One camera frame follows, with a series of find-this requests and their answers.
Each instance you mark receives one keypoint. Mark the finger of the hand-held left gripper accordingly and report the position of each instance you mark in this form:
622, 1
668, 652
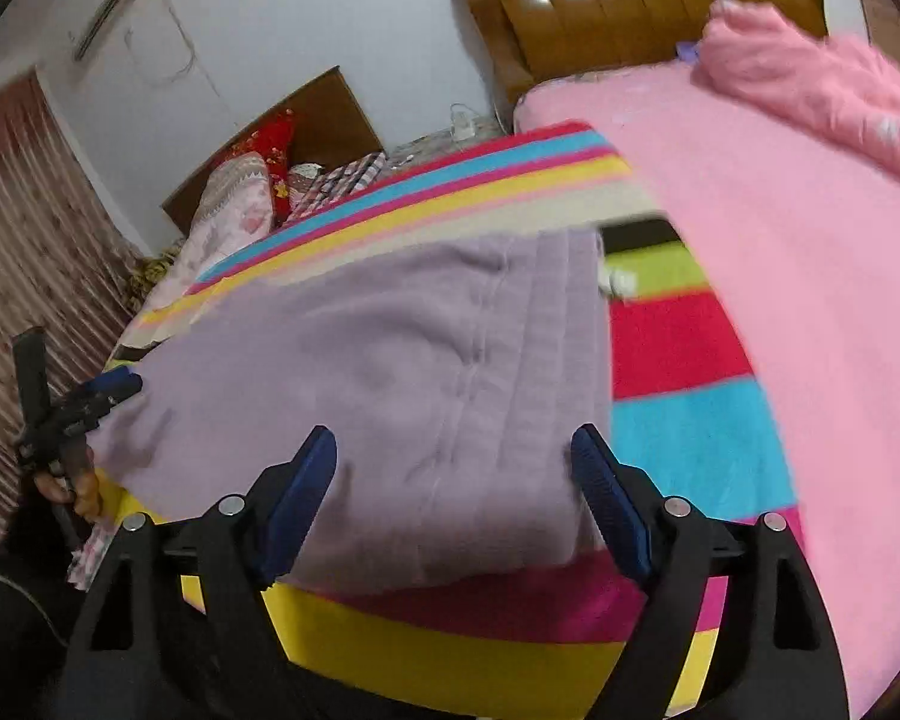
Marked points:
121, 376
116, 394

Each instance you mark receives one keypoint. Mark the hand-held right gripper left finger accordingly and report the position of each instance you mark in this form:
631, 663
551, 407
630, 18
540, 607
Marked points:
300, 495

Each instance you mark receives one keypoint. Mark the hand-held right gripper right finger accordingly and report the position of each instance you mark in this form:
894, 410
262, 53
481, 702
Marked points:
607, 502

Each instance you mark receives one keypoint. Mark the purple fleece pants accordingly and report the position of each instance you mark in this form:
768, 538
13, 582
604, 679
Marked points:
390, 390

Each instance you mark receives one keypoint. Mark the person's left hand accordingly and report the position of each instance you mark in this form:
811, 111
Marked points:
82, 484

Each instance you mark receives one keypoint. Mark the brown patterned blanket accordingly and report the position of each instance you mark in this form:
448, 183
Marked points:
150, 277

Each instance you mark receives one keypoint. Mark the striped floral curtain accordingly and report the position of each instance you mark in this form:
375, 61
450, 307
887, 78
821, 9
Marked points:
30, 240

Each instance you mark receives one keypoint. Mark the pale pink floral sheet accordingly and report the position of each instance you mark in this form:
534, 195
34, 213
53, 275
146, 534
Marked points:
94, 551

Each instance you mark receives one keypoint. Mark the colourful striped blanket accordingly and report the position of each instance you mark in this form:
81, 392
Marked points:
682, 360

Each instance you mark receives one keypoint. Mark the floral patterned pillow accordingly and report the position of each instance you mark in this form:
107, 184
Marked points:
229, 210

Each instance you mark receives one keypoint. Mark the red patterned pillow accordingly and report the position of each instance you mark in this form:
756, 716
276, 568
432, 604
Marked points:
266, 150

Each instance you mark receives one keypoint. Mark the pink bed sheet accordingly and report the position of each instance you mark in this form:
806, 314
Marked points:
832, 330

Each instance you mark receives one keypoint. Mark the dark wooden headboard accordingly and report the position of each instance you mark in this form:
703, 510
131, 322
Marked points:
322, 112

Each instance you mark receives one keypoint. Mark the white air conditioner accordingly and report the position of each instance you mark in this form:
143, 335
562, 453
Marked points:
109, 11

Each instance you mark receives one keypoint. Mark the nightstand with patterned cover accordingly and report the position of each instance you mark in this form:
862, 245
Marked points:
427, 144

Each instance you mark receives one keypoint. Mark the white power strip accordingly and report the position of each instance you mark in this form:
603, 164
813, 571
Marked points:
463, 124

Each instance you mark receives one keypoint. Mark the small purple cloth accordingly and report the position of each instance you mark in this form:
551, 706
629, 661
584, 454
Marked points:
688, 52

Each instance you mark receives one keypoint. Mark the pink quilt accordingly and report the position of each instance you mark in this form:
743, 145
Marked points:
810, 82

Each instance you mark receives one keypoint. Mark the glossy wooden headboard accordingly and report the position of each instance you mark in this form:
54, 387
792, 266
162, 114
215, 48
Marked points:
607, 7

